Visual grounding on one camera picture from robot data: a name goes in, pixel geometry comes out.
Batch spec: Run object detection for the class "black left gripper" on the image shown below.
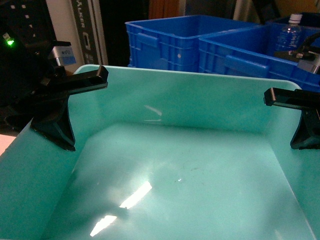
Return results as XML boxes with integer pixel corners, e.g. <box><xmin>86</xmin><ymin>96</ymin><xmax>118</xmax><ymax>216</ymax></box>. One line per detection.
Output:
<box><xmin>0</xmin><ymin>39</ymin><xmax>109</xmax><ymax>152</ymax></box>

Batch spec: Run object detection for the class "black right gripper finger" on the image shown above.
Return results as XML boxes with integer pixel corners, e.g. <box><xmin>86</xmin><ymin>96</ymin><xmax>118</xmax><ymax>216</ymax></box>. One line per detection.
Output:
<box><xmin>263</xmin><ymin>87</ymin><xmax>320</xmax><ymax>111</ymax></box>
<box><xmin>290</xmin><ymin>109</ymin><xmax>320</xmax><ymax>150</ymax></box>

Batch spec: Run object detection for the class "teal plastic tray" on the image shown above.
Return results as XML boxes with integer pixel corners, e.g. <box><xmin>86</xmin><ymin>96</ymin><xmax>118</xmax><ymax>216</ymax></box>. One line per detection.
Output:
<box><xmin>0</xmin><ymin>66</ymin><xmax>320</xmax><ymax>240</ymax></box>

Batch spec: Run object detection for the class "clear plastic water bottle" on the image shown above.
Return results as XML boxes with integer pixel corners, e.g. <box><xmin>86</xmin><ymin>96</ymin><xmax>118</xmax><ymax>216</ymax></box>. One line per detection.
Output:
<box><xmin>275</xmin><ymin>13</ymin><xmax>303</xmax><ymax>52</ymax></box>

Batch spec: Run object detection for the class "blue plastic crate right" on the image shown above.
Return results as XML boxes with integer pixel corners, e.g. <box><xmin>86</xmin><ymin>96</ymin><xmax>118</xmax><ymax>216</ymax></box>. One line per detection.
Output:
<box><xmin>198</xmin><ymin>17</ymin><xmax>320</xmax><ymax>92</ymax></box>

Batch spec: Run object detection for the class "blue plastic crate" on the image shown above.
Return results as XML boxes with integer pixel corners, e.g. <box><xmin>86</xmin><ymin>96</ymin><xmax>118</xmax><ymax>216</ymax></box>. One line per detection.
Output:
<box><xmin>198</xmin><ymin>17</ymin><xmax>320</xmax><ymax>92</ymax></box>
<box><xmin>125</xmin><ymin>15</ymin><xmax>255</xmax><ymax>72</ymax></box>

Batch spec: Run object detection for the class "white banner stand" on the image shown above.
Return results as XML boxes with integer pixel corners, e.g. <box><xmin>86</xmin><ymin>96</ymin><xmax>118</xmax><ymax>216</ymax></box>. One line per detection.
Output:
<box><xmin>70</xmin><ymin>0</ymin><xmax>108</xmax><ymax>65</ymax></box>

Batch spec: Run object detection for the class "blue plastic crate left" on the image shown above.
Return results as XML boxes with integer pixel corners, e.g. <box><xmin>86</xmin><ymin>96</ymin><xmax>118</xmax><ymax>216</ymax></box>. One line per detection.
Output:
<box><xmin>125</xmin><ymin>15</ymin><xmax>255</xmax><ymax>72</ymax></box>

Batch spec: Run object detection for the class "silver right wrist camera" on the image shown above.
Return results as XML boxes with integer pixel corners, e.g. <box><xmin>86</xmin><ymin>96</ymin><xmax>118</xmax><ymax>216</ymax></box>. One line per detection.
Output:
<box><xmin>297</xmin><ymin>54</ymin><xmax>320</xmax><ymax>75</ymax></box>

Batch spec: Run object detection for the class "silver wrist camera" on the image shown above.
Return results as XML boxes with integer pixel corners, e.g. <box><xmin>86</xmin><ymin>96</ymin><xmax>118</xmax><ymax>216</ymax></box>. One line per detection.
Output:
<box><xmin>297</xmin><ymin>54</ymin><xmax>320</xmax><ymax>75</ymax></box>
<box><xmin>48</xmin><ymin>41</ymin><xmax>76</xmax><ymax>67</ymax></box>

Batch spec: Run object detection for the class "black camera cable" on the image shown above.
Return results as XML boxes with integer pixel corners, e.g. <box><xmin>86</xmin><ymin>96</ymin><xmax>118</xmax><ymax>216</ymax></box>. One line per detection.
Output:
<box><xmin>297</xmin><ymin>31</ymin><xmax>320</xmax><ymax>55</ymax></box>

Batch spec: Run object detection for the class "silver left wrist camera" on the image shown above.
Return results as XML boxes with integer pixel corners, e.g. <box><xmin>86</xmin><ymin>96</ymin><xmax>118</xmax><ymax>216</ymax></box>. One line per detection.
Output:
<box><xmin>48</xmin><ymin>41</ymin><xmax>76</xmax><ymax>67</ymax></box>

